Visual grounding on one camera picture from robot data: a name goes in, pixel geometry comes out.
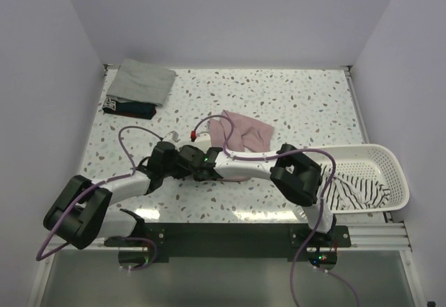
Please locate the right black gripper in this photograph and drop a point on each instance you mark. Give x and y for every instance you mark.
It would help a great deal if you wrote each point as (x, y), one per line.
(197, 177)

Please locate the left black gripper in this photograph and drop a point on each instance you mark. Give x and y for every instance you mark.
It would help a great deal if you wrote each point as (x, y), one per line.
(175, 152)

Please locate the pink tank top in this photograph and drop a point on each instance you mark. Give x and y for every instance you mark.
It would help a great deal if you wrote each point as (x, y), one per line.
(245, 144)

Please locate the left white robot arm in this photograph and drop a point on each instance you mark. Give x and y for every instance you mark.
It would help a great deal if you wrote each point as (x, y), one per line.
(79, 211)

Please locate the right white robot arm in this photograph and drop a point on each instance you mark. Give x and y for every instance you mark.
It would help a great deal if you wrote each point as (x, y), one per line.
(298, 177)

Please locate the folded dark tank top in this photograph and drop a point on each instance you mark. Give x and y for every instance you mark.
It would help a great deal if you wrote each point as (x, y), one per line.
(129, 109)

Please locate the folded grey tank top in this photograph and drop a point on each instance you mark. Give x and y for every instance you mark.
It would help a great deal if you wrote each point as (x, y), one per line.
(142, 82)

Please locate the striped black white tank top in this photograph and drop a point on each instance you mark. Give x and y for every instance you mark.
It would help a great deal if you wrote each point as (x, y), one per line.
(349, 192)

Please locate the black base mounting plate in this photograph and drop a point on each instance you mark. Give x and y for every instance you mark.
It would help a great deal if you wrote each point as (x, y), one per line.
(212, 240)

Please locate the white perforated laundry basket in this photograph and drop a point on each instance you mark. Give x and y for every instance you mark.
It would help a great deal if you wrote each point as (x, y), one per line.
(373, 162)

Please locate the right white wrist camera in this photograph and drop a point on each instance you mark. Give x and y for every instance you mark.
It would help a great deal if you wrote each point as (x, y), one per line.
(202, 141)

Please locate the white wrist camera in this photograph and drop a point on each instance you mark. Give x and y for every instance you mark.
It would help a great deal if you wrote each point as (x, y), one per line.
(171, 137)
(202, 141)

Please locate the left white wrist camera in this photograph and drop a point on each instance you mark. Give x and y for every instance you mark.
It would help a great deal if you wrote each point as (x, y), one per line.
(171, 137)

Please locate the aluminium frame rail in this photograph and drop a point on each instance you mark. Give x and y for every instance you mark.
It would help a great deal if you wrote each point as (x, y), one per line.
(387, 236)

